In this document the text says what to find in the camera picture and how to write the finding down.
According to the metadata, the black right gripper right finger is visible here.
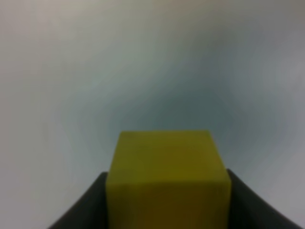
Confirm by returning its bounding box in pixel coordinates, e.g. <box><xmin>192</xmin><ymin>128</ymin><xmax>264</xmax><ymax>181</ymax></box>
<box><xmin>227</xmin><ymin>169</ymin><xmax>301</xmax><ymax>229</ymax></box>

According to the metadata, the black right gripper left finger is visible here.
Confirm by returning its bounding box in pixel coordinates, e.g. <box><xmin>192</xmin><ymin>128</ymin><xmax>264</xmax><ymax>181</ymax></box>
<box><xmin>50</xmin><ymin>172</ymin><xmax>108</xmax><ymax>229</ymax></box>

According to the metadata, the yellow cube block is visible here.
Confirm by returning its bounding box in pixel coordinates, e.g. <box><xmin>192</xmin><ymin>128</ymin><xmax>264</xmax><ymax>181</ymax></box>
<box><xmin>106</xmin><ymin>130</ymin><xmax>231</xmax><ymax>229</ymax></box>

